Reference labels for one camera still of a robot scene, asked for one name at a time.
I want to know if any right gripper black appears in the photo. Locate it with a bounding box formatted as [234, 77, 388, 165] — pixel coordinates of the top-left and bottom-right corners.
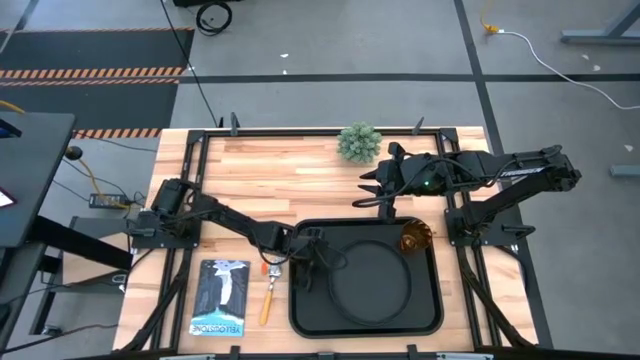
[357, 142, 451, 221]

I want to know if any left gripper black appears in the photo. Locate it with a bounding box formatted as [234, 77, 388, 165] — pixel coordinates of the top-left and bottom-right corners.
[287, 227, 349, 294]

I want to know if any black round plate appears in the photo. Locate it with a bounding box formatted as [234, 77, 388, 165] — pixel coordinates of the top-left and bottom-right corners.
[327, 239, 414, 329]

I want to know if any amber translucent cup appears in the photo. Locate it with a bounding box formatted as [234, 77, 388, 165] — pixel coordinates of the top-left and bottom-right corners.
[398, 217, 434, 254]

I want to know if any spoon with yellow handle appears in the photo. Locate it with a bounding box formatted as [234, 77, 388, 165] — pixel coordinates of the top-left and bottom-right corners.
[258, 264, 284, 327]

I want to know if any black rectangular tray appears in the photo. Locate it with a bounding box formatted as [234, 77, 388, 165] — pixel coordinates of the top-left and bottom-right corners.
[288, 217, 445, 340]

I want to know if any small green artificial plant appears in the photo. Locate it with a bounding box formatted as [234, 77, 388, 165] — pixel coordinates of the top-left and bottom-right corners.
[336, 122, 384, 165]

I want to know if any Yellowstone waterfall postcard book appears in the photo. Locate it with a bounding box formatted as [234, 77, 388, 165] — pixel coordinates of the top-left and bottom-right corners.
[188, 258, 251, 338]

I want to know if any black power adapter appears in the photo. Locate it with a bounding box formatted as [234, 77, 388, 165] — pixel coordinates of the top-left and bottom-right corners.
[88, 192, 129, 210]

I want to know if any grey metal foot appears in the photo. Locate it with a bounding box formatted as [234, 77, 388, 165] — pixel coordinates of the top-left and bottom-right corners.
[609, 164, 640, 180]

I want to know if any grey metal table leg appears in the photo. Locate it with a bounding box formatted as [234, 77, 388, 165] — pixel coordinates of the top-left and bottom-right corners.
[559, 0, 640, 48]

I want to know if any black hazard-striped floor mat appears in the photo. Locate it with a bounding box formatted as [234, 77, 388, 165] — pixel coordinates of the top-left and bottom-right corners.
[0, 78, 180, 140]
[0, 27, 195, 80]

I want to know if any dark grey desk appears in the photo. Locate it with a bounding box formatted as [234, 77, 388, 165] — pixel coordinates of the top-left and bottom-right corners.
[0, 111, 76, 249]

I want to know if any yellow cable with plug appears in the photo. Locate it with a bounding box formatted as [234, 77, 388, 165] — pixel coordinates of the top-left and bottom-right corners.
[478, 0, 501, 35]

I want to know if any white floor cable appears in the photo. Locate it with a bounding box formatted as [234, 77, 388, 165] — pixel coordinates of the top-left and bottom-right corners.
[498, 29, 640, 112]

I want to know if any long black floor cable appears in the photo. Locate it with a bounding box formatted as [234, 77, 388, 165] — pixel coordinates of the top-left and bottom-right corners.
[159, 0, 220, 127]

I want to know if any coiled black cable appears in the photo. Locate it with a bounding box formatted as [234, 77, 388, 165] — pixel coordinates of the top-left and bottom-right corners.
[195, 1, 234, 37]

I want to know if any thin yellow cable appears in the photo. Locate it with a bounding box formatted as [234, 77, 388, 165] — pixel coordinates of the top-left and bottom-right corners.
[78, 158, 129, 209]

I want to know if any black desk support frame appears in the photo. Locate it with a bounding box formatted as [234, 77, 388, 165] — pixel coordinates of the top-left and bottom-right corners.
[0, 214, 134, 321]

